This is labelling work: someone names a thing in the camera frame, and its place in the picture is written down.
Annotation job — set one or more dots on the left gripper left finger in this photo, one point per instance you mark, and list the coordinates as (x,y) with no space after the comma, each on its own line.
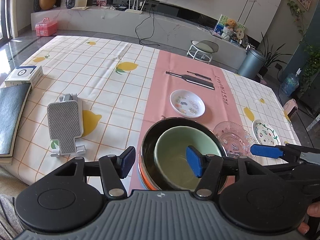
(113,169)

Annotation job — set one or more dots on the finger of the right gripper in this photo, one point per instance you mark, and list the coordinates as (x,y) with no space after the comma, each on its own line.
(289,152)

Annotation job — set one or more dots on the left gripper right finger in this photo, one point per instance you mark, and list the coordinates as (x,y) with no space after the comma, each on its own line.
(206,167)

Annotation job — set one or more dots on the white painted fruit plate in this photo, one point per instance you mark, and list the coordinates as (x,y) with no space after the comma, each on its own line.
(265,134)

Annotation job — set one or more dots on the clear glass plate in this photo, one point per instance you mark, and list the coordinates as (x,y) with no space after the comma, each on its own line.
(235,140)

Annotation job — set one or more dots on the green ceramic bowl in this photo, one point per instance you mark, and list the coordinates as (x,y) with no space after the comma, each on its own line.
(170,155)

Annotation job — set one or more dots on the small white sticker dish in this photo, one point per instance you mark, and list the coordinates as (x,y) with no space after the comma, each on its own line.
(187,104)

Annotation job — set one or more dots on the person right hand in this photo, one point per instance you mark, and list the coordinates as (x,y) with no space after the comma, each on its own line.
(313,219)

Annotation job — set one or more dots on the pink small heater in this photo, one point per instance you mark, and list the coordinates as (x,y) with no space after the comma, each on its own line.
(290,108)

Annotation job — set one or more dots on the blue water jug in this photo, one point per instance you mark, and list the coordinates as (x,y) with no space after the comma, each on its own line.
(290,83)

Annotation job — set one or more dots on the grey phone stand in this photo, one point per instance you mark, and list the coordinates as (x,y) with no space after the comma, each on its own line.
(65,123)

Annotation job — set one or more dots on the lemon checkered tablecloth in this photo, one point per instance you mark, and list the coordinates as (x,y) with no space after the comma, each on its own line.
(125,88)

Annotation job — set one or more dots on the grey trash can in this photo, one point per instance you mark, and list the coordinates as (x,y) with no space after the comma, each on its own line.
(252,64)

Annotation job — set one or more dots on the potted floor plant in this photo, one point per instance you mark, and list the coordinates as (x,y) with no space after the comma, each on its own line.
(270,54)

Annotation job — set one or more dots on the white rolling stool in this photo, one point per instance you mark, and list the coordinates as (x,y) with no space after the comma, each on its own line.
(202,50)

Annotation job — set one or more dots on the striped grey sleeve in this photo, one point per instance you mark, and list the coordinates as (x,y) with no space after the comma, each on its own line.
(10,226)

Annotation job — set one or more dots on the dark notebook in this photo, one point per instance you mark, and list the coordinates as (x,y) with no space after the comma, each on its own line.
(13,101)

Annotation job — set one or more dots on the white small box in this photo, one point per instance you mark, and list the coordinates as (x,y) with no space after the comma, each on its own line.
(24,75)

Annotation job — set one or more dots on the teddy bear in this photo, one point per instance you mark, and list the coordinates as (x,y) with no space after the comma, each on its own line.
(228,29)

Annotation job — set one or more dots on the pink storage box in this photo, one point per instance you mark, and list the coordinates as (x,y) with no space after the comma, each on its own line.
(46,28)

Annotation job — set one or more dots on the white wifi router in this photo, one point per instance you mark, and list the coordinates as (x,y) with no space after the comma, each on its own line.
(136,7)

